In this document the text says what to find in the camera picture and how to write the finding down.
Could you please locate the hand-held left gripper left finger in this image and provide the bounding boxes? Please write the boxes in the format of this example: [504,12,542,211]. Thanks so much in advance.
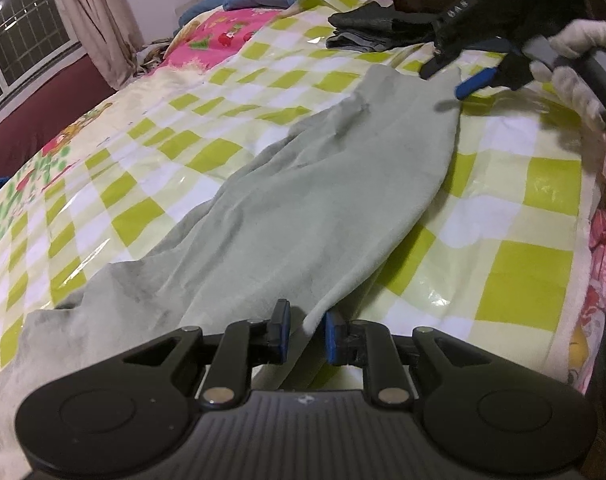
[123,299,291,407]

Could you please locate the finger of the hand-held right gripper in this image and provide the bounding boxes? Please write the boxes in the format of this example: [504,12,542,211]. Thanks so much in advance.
[419,35,486,81]
[454,52,534,100]

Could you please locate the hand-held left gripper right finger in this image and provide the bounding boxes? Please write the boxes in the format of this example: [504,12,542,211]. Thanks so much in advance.
[324,310,484,407]

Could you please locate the grey-green pants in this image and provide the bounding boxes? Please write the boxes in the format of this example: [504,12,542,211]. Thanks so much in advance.
[20,64,462,386]

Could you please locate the person's right hand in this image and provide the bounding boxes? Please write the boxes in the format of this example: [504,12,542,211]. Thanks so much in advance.
[529,19,606,133]

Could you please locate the black folded garment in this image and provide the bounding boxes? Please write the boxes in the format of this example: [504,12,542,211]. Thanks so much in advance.
[328,1,440,37]

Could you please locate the grey folded garment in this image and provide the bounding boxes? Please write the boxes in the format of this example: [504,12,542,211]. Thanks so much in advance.
[327,29,401,52]

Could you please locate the pink floral blanket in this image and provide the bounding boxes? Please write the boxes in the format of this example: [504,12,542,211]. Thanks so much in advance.
[565,207,606,396]

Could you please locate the green checked printed bed sheet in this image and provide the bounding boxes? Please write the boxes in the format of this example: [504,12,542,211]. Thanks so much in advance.
[0,0,606,461]

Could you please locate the pile of patterned cloth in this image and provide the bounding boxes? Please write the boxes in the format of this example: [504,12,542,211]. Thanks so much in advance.
[132,39,176,77]

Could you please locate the beige curtain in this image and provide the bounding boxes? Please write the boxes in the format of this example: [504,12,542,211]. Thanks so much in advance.
[42,0,146,92]

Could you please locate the barred window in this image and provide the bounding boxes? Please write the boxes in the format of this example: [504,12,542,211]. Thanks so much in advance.
[0,0,82,113]

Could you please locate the maroon bed frame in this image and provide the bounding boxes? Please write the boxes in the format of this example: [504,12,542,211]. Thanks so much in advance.
[0,51,118,192]

